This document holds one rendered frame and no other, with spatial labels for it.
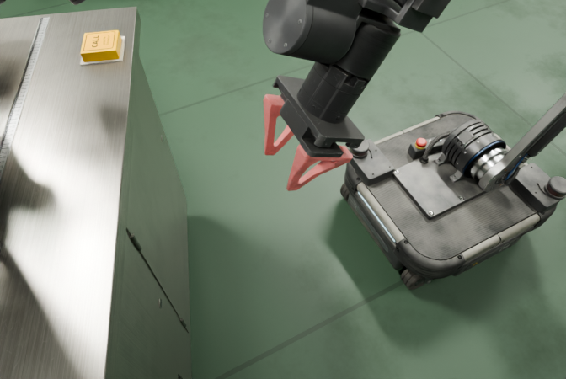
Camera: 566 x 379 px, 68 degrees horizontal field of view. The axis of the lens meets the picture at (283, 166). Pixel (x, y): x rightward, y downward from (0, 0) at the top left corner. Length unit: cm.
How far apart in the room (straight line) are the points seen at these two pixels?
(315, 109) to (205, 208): 134
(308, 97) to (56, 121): 54
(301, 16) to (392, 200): 118
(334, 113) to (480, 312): 131
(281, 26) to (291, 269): 129
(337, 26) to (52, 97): 65
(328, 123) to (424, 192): 110
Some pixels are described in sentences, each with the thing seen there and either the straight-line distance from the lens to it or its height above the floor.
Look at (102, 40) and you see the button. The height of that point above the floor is 92.
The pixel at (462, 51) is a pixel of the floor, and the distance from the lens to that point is 259.
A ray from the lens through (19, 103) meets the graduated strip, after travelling 92.
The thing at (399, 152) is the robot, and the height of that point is 24.
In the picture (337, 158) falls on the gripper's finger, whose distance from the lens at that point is 44.
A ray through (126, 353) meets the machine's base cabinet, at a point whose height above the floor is 74.
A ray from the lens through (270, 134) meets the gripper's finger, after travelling 49.
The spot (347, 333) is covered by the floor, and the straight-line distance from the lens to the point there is 152.
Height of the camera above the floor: 144
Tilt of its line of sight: 52 degrees down
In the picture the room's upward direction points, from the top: straight up
